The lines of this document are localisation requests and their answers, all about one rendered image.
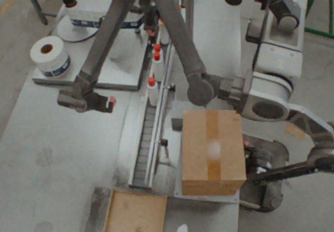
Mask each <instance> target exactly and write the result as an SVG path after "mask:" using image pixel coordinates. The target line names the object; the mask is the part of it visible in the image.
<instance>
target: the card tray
mask: <svg viewBox="0 0 334 232"><path fill-rule="evenodd" d="M111 191H112V192H111V196H110V200H109V203H108V210H107V215H106V218H105V225H104V228H103V232H163V229H164V216H165V207H166V202H167V195H166V196H165V197H164V196H158V195H149V194H139V193H133V192H128V191H122V190H114V189H113V188H112V189H111Z"/></svg>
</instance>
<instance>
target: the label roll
mask: <svg viewBox="0 0 334 232"><path fill-rule="evenodd" d="M30 55H31V59H33V61H34V63H35V64H36V65H37V68H38V69H39V70H40V71H41V73H42V74H43V75H44V76H45V77H47V78H57V77H59V76H60V75H62V74H64V73H65V72H67V70H68V69H69V68H70V66H71V57H70V56H69V54H68V51H67V49H66V47H65V46H64V43H63V41H62V40H61V39H60V38H59V37H55V36H48V37H45V38H43V39H41V40H39V41H38V42H36V44H35V45H34V46H33V47H32V49H31V52H30Z"/></svg>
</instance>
